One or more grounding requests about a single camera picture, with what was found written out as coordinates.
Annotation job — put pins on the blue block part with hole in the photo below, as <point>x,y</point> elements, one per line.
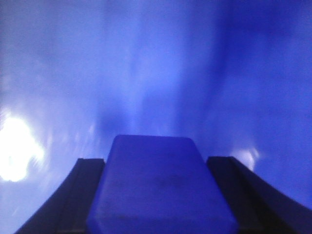
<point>158,185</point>

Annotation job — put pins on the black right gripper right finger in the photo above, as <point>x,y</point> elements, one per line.
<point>258,207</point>

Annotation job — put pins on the right blue plastic bin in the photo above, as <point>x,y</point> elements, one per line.
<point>235,76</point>

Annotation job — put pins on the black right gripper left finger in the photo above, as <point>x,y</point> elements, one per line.
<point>67,209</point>

